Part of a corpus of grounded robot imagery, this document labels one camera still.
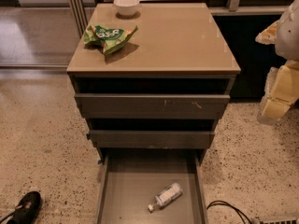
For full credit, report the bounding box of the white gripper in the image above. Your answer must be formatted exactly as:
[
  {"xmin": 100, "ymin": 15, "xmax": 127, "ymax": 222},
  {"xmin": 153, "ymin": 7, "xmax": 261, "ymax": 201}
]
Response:
[{"xmin": 255, "ymin": 21, "xmax": 299, "ymax": 119}]

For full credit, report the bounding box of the clear plastic water bottle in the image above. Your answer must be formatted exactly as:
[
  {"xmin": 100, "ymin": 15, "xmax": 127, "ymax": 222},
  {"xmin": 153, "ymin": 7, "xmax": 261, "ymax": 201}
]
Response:
[{"xmin": 148, "ymin": 183, "xmax": 183, "ymax": 213}]

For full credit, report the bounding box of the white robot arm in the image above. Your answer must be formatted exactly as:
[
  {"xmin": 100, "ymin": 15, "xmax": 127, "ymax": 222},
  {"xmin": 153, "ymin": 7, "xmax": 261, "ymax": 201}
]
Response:
[{"xmin": 255, "ymin": 0, "xmax": 299, "ymax": 124}]

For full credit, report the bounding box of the grey drawer cabinet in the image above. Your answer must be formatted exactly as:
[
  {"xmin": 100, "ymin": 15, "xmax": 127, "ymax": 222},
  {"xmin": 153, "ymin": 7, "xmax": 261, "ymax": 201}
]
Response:
[{"xmin": 67, "ymin": 3, "xmax": 240, "ymax": 158}]

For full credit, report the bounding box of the bottom grey open drawer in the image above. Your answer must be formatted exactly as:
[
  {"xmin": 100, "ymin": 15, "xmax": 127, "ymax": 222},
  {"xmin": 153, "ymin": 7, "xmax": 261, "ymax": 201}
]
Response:
[{"xmin": 95, "ymin": 149, "xmax": 208, "ymax": 224}]

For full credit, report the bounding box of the top grey drawer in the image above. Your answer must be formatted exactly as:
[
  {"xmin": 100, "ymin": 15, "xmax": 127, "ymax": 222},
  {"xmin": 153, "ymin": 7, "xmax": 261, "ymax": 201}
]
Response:
[{"xmin": 75, "ymin": 93, "xmax": 230, "ymax": 119}]

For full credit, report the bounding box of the middle grey drawer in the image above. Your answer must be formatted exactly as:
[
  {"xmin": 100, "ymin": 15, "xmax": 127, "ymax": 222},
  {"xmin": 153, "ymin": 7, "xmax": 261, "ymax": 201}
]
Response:
[{"xmin": 88, "ymin": 130, "xmax": 215, "ymax": 149}]

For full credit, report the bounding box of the floor vent grille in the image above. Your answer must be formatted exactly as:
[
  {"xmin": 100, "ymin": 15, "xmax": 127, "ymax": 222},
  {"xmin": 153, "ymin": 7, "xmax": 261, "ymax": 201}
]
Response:
[{"xmin": 251, "ymin": 217, "xmax": 299, "ymax": 224}]

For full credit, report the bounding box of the white ceramic bowl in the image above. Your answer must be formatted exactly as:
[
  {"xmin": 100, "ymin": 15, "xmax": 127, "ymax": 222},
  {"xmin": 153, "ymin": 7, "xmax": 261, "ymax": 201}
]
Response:
[{"xmin": 113, "ymin": 0, "xmax": 140, "ymax": 17}]

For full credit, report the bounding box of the green crumpled snack bag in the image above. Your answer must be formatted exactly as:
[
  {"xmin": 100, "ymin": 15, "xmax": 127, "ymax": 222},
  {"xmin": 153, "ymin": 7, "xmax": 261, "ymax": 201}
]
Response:
[{"xmin": 83, "ymin": 25, "xmax": 138, "ymax": 55}]

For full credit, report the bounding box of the black shoe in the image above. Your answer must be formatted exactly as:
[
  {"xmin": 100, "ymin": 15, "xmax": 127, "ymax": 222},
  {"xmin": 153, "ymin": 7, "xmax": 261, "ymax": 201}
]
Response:
[{"xmin": 0, "ymin": 191, "xmax": 41, "ymax": 224}]

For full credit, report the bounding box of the black floor cable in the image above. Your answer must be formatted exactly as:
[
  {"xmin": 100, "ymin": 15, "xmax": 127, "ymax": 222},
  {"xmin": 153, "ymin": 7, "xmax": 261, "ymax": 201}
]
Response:
[{"xmin": 206, "ymin": 200, "xmax": 253, "ymax": 224}]

